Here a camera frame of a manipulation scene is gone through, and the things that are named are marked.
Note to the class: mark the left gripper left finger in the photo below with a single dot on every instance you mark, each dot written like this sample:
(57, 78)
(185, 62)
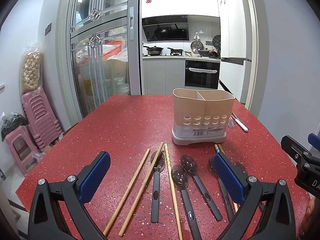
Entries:
(46, 220)

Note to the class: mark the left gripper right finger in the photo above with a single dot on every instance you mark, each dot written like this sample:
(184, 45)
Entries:
(277, 220)

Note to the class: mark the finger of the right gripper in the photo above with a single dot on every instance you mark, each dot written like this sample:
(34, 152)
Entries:
(314, 141)
(294, 149)

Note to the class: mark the blue patterned chopstick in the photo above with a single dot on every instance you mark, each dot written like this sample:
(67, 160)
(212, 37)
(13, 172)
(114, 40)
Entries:
(235, 206)

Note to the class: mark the plain wooden chopstick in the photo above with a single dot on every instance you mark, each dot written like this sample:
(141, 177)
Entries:
(140, 192)
(126, 194)

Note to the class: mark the dark translucent spoon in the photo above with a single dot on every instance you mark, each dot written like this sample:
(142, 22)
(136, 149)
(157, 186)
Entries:
(238, 164)
(180, 178)
(225, 195)
(158, 167)
(190, 165)

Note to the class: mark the yellow patterned chopstick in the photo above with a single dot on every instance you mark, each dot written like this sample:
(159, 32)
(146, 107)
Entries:
(173, 193)

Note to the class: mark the person's right hand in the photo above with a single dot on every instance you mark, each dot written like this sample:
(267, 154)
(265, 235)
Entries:
(306, 221)

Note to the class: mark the short metal fork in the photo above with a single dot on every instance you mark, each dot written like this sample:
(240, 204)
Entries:
(231, 123)

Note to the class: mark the single pink stool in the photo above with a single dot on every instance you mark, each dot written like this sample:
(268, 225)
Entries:
(22, 148)

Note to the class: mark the stack of pink stools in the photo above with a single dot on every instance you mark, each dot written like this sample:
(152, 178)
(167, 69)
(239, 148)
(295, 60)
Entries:
(43, 124)

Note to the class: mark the beige cutlery holder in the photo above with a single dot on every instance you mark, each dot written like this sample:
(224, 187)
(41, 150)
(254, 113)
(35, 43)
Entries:
(201, 115)

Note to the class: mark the black plastic bag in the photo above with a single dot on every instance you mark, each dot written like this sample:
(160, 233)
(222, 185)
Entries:
(11, 121)

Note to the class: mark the black built-in oven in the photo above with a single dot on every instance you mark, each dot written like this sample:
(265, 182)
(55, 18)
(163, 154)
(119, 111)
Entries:
(202, 74)

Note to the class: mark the white refrigerator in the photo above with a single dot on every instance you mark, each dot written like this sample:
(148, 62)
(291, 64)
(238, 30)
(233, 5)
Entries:
(236, 47)

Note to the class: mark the grey kitchen cabinet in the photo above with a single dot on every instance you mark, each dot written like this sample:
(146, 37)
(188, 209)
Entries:
(162, 74)

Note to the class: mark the bag of nuts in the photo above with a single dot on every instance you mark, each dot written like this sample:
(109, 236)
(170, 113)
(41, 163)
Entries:
(31, 68)

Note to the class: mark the black range hood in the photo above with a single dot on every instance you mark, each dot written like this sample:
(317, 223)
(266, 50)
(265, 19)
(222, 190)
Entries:
(166, 28)

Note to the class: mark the black wok on stove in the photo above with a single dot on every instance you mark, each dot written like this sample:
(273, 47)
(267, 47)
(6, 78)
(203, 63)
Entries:
(154, 51)

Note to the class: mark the red plastic basket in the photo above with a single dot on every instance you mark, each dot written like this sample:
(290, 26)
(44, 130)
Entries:
(112, 48)

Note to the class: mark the glass sliding door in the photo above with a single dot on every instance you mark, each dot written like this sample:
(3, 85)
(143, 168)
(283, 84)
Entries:
(86, 79)

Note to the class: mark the white handled metal spoon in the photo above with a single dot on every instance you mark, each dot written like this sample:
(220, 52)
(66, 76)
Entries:
(238, 121)

